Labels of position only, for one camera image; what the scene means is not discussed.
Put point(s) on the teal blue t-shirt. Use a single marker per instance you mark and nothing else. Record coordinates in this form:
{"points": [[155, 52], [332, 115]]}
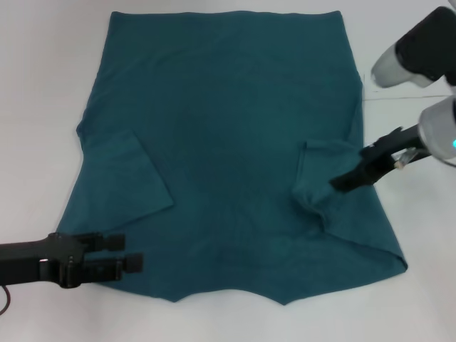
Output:
{"points": [[221, 142]]}

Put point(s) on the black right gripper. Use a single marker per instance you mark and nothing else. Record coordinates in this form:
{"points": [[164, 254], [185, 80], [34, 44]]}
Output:
{"points": [[381, 156]]}

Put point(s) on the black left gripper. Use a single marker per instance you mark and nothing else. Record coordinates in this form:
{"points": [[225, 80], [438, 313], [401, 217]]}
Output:
{"points": [[39, 260]]}

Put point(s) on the silver and black right robot arm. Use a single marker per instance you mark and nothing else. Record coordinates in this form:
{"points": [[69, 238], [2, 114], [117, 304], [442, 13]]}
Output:
{"points": [[438, 132]]}

